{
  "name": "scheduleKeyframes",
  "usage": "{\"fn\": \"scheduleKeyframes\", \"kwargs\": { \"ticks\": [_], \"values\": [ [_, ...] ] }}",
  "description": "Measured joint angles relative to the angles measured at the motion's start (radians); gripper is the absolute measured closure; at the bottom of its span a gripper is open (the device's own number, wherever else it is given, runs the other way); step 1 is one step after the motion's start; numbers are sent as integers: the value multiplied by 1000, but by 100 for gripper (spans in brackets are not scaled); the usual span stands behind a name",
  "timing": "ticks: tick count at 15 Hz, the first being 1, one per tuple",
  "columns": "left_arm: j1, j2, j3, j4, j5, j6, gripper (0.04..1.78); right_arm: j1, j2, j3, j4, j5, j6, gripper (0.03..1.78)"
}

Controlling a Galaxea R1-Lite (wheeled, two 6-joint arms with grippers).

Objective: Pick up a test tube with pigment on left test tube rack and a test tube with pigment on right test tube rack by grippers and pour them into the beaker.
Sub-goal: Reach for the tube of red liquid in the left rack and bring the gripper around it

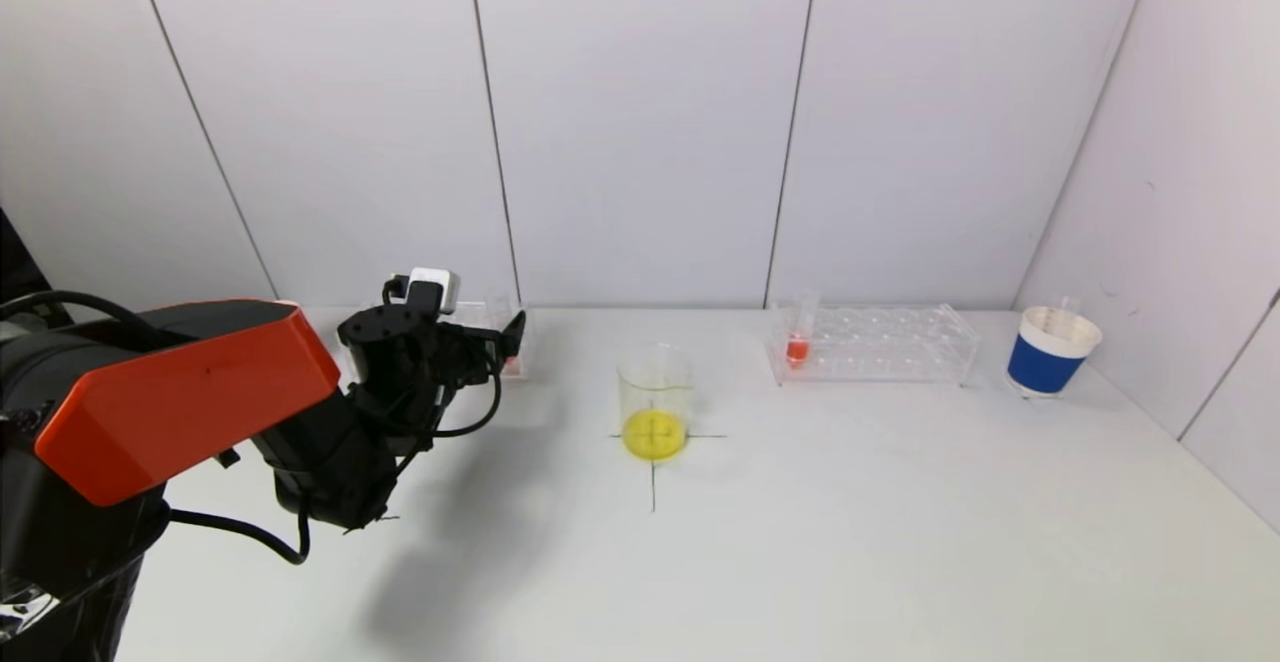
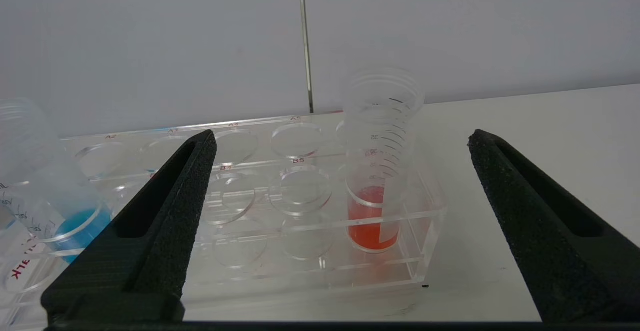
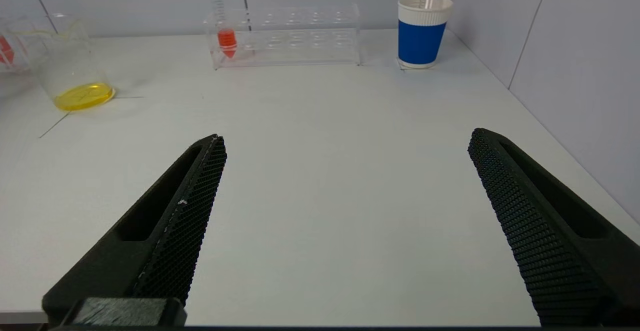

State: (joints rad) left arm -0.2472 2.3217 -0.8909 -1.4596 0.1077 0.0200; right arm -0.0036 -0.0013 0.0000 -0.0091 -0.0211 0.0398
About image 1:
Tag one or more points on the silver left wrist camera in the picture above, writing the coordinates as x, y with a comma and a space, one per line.
438, 280

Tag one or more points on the clear glass beaker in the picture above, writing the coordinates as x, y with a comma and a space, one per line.
655, 434

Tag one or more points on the plastic wrapped black robot torso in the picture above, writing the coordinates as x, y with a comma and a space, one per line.
60, 602

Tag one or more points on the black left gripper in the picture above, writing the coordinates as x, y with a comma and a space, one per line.
481, 339

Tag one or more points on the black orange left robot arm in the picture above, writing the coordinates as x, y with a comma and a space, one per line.
180, 392

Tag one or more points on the blue white paper cup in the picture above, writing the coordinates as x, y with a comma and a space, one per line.
1042, 367

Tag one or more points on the yellow pigment test tube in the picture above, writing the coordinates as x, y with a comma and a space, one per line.
1068, 308

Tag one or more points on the clear acrylic test tube rack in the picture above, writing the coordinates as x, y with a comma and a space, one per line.
527, 357
880, 344

